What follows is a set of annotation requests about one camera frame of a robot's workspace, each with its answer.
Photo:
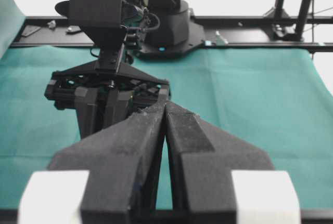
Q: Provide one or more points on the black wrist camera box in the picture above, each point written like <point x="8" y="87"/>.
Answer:
<point x="100" y="20"/>

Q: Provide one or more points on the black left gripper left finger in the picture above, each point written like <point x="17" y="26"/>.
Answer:
<point x="123" y="161"/>

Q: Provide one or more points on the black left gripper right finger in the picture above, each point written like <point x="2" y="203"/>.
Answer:
<point x="201" y="158"/>

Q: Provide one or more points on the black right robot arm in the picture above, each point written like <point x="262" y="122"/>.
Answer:
<point x="153" y="13"/>

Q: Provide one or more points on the black metal table rail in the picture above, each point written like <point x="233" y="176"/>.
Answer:
<point x="203" y="31"/>

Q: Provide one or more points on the green table cloth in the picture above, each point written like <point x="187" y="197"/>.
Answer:
<point x="272" y="98"/>

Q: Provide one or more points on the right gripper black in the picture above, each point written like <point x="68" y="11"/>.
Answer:
<point x="111" y="72"/>

